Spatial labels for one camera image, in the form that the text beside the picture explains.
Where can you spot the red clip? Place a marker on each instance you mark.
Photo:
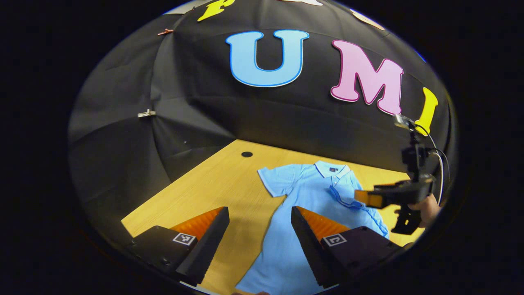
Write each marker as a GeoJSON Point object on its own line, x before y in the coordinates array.
{"type": "Point", "coordinates": [165, 31]}

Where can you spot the black backdrop cloth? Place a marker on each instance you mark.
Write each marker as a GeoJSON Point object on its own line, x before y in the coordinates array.
{"type": "Point", "coordinates": [196, 102]}

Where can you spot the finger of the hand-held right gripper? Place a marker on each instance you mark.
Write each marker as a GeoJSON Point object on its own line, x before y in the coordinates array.
{"type": "Point", "coordinates": [370, 198]}

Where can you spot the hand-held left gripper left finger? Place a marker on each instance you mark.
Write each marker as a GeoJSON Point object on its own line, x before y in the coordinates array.
{"type": "Point", "coordinates": [208, 246]}

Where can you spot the silver metal clip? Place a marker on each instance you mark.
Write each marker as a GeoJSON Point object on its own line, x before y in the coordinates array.
{"type": "Point", "coordinates": [146, 113]}

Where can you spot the light blue T-shirt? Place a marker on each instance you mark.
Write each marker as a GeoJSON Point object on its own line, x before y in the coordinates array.
{"type": "Point", "coordinates": [303, 192]}

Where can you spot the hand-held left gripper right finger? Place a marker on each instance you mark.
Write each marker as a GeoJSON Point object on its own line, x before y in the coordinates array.
{"type": "Point", "coordinates": [309, 250]}

